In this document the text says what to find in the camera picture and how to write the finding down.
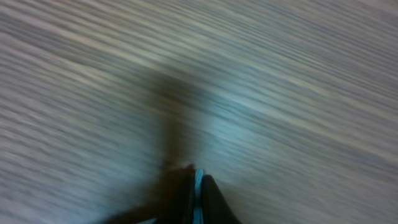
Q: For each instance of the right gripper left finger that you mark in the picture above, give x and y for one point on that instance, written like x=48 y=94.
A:
x=163 y=192

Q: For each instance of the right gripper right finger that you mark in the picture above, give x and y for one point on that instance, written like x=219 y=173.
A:
x=214 y=206

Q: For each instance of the light blue printed t-shirt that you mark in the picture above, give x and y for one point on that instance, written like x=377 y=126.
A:
x=198 y=193

